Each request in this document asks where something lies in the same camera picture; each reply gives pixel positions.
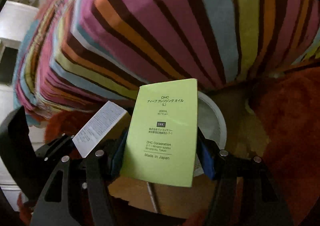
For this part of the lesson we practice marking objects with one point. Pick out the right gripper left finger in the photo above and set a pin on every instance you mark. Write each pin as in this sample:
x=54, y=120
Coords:
x=76, y=193

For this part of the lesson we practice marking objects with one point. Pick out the tall light green box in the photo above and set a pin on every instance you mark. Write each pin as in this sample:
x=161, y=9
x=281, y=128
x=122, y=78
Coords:
x=161, y=142

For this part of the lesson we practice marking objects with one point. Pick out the long grey white box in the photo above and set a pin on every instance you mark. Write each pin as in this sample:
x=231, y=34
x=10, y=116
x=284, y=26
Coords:
x=108, y=122

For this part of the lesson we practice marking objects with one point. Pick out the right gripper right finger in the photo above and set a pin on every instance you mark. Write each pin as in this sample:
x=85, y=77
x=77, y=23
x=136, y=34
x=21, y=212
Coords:
x=245, y=193

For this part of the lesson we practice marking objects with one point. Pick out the striped colourful bed sheet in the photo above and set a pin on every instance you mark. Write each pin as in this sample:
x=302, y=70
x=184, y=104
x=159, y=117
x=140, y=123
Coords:
x=79, y=54

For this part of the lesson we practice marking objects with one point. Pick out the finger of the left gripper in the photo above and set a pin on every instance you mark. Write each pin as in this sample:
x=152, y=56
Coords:
x=58, y=148

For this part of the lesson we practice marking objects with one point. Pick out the white mesh waste basket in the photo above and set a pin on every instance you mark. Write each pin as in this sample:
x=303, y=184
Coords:
x=211, y=138

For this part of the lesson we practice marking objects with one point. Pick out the red fluffy rug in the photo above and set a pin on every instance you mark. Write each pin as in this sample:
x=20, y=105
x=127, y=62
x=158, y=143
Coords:
x=292, y=157

